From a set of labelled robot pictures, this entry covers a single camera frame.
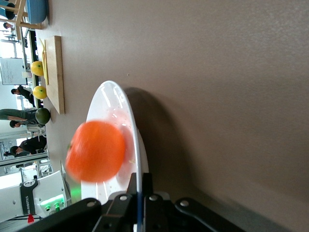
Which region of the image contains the yellow plastic fork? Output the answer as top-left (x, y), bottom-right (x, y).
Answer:
top-left (39, 38), bottom-right (48, 83)

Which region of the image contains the whiteboard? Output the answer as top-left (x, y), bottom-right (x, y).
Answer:
top-left (0, 57), bottom-right (28, 86)

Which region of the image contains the yellow lemon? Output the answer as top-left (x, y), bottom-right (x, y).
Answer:
top-left (32, 86), bottom-right (48, 100)
top-left (30, 60), bottom-right (44, 77)

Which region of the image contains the dark green avocado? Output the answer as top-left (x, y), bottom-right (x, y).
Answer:
top-left (35, 108), bottom-right (51, 125)

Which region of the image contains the yellow plastic knife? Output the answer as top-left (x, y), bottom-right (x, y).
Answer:
top-left (43, 49), bottom-right (50, 86)

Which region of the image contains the bamboo cutting board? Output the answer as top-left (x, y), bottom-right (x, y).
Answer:
top-left (40, 35), bottom-right (65, 115)

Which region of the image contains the orange fruit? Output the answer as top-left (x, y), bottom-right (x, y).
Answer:
top-left (65, 120), bottom-right (126, 183)

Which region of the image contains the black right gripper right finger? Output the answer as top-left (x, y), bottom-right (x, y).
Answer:
top-left (142, 173), bottom-right (184, 232)

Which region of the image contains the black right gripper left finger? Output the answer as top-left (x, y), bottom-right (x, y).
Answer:
top-left (93, 173), bottom-right (140, 232)

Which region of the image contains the person in dark clothes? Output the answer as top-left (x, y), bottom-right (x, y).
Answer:
top-left (11, 85), bottom-right (36, 108)
top-left (9, 135), bottom-right (48, 157)

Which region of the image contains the wooden mug rack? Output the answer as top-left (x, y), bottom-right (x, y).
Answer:
top-left (0, 0), bottom-right (42, 41)

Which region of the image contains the round white plate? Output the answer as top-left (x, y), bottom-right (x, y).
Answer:
top-left (81, 80), bottom-right (149, 232)

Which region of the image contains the person in green shirt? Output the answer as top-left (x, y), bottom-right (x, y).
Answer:
top-left (0, 108), bottom-right (37, 129)

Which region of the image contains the blue bowl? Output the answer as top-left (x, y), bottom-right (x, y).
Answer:
top-left (26, 0), bottom-right (48, 24)

